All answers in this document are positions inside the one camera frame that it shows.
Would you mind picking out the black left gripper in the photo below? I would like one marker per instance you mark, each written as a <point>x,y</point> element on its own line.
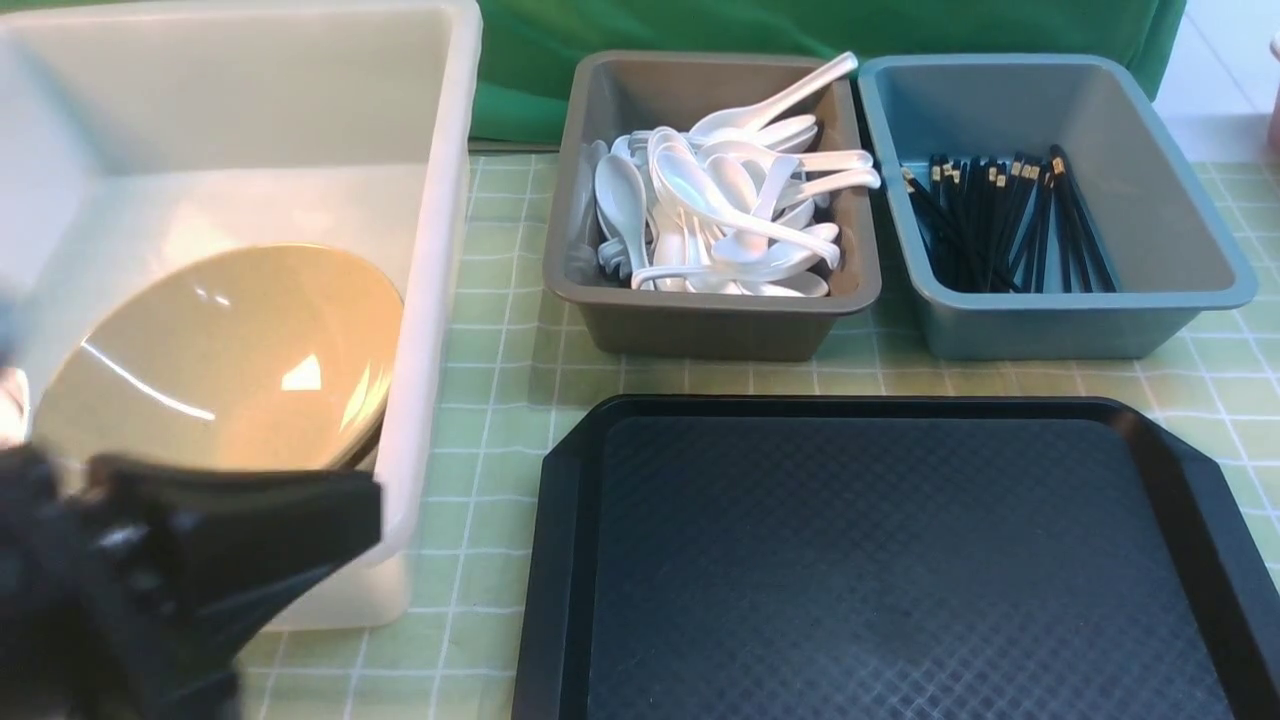
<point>215,555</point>

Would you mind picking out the white soup spoon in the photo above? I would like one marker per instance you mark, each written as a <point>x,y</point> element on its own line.
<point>692,189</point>

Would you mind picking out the tan bowl in tub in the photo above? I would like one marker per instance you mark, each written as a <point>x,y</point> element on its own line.
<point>267,358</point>

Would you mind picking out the green checked tablecloth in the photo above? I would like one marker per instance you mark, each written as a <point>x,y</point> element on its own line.
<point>520,370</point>

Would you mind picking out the large white plastic tub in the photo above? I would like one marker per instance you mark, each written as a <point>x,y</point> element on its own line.
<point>141,137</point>

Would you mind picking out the black serving tray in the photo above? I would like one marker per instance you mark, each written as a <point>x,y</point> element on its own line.
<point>820,557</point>

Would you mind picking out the white spoon left of bin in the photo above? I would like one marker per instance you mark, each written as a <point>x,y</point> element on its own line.
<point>620,194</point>

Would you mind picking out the green fabric backdrop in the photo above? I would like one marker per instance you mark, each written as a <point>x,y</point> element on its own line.
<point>530,49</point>

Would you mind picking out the white spoon sticking up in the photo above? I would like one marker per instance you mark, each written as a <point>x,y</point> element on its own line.
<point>751,118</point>

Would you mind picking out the black chopstick in bin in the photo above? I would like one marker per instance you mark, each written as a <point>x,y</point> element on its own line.
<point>1084,266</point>

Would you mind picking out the blue plastic bin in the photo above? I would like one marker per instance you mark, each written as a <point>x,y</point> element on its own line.
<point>1168,251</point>

